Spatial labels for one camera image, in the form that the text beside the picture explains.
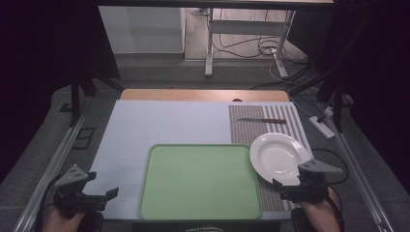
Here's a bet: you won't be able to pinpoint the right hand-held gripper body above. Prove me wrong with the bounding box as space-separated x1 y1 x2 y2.
278 159 344 205

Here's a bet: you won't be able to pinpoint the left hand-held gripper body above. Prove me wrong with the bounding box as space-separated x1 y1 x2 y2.
52 163 109 215

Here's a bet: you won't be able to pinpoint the person's right hand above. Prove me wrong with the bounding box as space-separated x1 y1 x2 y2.
297 188 342 232

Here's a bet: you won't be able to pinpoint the person's left hand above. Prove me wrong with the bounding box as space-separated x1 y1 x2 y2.
42 206 87 232

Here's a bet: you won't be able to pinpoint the white round plate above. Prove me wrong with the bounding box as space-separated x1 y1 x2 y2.
249 132 312 188

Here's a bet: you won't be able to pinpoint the white power strip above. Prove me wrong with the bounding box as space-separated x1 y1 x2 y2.
308 115 337 140

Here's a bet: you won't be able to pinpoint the striped woven placemat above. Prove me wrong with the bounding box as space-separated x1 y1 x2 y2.
228 104 314 213

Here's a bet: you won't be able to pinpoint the green plastic tray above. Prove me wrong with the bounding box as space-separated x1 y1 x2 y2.
138 143 264 221

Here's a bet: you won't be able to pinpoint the black metal stand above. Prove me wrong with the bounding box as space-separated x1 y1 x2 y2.
59 72 125 128
288 61 354 133

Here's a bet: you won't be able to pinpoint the pale blue table board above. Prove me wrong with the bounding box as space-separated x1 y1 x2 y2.
84 100 314 222

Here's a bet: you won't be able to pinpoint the wooden table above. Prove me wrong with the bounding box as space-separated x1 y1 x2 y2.
119 89 290 103

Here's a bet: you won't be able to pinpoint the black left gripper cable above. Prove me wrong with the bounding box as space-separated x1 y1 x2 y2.
36 173 67 226

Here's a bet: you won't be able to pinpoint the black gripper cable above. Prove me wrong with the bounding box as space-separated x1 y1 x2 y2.
36 173 67 226
310 147 350 187

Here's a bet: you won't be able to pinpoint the metal floor rail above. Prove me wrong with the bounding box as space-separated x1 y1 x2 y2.
12 112 89 232
324 117 396 232

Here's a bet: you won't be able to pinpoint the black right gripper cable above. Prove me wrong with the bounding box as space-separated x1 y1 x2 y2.
310 147 350 187

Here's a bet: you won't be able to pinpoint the knife with brown handle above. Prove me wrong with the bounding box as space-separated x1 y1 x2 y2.
237 117 287 125

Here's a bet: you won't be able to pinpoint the black floor cables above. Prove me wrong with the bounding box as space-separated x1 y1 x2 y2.
212 9 308 67

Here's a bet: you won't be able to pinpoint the white desk frame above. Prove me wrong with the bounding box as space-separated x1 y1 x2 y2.
204 8 296 78

